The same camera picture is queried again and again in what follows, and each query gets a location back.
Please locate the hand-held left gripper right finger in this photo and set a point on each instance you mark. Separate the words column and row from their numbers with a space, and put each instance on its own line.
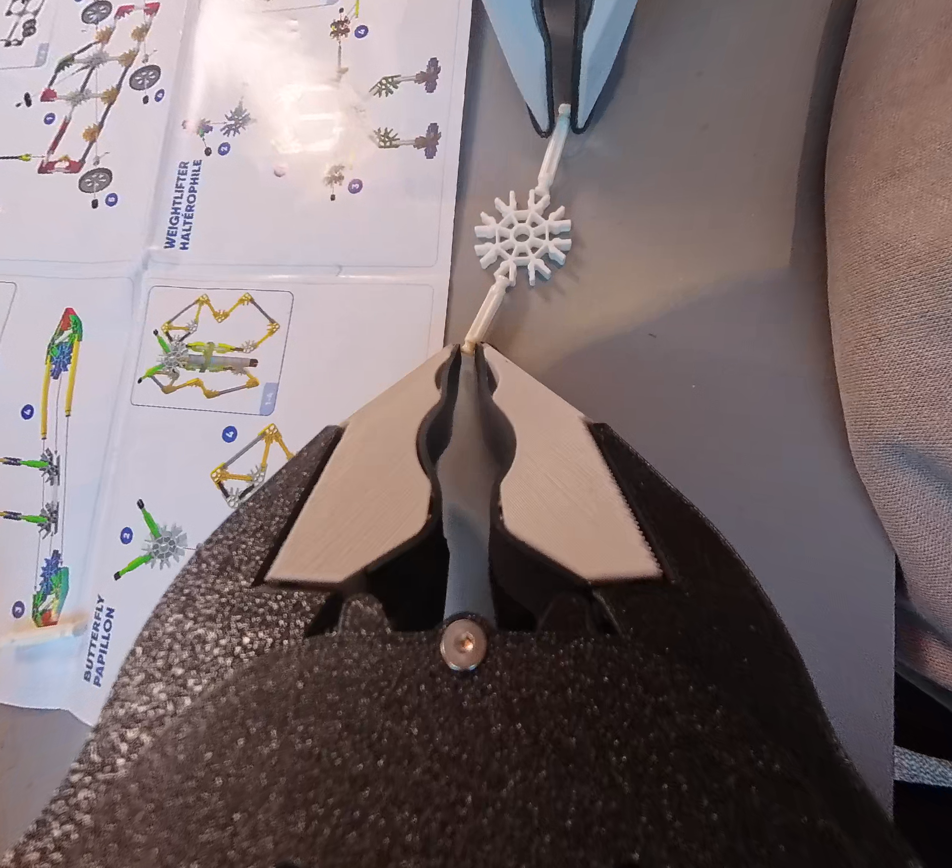
column 580, row 511

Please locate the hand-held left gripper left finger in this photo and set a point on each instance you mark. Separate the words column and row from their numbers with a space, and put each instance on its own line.
column 349, row 511

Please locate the white snowflake connector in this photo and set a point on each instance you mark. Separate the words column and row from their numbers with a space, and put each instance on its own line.
column 513, row 243

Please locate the white instruction sheet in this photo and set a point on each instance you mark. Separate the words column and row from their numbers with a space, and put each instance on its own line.
column 297, row 213

